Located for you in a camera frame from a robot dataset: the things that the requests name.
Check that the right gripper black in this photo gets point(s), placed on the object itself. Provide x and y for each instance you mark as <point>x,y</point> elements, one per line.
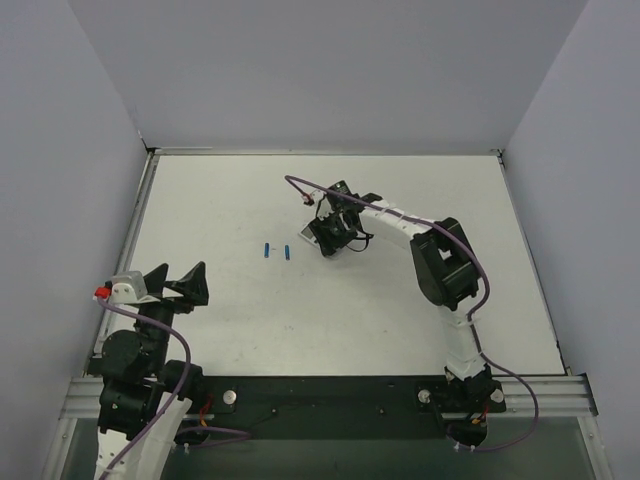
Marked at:
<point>329,235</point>

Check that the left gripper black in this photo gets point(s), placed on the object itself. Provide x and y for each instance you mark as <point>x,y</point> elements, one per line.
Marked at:
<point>168,295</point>

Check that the white remote control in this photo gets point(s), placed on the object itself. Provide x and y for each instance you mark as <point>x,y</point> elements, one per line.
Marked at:
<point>307,234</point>

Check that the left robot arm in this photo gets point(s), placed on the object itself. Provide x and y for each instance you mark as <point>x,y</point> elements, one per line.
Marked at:
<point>145,395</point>

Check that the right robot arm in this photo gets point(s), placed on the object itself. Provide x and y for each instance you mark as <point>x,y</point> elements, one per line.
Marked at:
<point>445,272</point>

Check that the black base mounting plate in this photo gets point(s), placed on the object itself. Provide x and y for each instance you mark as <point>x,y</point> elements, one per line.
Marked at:
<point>340,408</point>

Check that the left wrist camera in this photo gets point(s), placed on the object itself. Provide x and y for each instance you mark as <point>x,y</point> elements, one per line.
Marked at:
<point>124,288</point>

